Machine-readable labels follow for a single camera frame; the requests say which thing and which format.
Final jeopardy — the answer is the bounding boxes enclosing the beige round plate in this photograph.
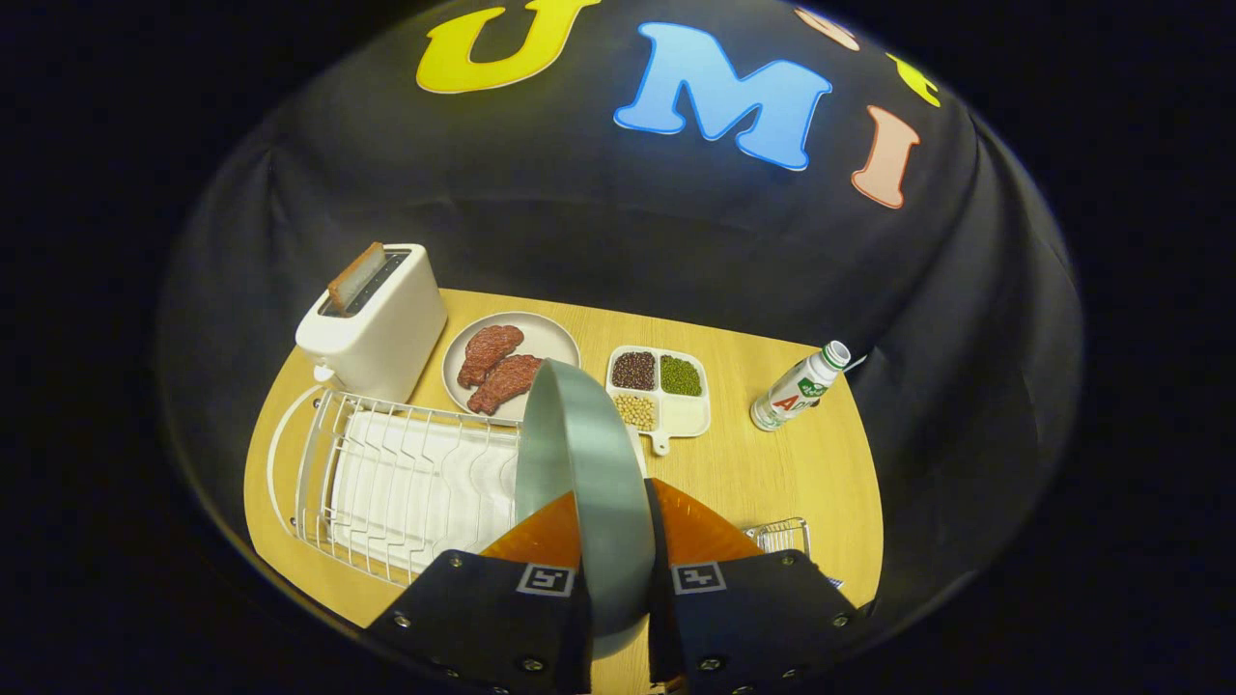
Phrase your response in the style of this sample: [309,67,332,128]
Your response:
[441,311,582,424]

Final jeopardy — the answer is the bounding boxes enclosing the green beans pile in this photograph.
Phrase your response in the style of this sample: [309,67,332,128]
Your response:
[660,355,703,397]

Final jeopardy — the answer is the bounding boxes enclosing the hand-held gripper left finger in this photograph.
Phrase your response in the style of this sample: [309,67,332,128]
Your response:
[362,490,592,695]

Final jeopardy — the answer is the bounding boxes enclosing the white and green drink bottle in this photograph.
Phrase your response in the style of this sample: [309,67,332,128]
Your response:
[749,340,853,432]

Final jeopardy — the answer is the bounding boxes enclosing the cream divided tray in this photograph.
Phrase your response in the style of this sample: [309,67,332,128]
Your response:
[605,345,713,457]

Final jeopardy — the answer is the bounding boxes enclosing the white toaster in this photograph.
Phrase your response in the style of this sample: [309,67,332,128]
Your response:
[295,242,449,404]

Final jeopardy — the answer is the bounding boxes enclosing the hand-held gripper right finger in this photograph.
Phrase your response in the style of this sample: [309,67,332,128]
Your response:
[645,478,875,695]

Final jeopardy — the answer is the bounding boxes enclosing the pale green plate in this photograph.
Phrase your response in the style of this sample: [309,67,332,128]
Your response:
[515,358,657,660]

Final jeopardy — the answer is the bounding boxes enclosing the white drip tray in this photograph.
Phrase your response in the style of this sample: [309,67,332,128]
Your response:
[333,410,522,572]

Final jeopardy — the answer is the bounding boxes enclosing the red meat piece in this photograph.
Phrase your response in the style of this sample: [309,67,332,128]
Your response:
[466,354,545,416]
[457,324,525,390]

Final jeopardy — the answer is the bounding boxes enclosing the black backdrop cloth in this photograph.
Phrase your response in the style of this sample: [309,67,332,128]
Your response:
[159,0,1082,619]

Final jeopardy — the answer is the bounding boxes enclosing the white wire dish rack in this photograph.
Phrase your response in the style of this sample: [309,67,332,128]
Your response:
[266,384,542,590]

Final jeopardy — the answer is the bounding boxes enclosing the brown toast slice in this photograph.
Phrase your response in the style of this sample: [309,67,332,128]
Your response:
[326,241,387,315]

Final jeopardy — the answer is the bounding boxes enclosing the metal wire basket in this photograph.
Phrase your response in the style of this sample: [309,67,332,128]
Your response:
[744,516,846,590]

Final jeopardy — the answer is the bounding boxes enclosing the dark red beans pile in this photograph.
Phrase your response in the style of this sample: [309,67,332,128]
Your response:
[611,351,658,391]

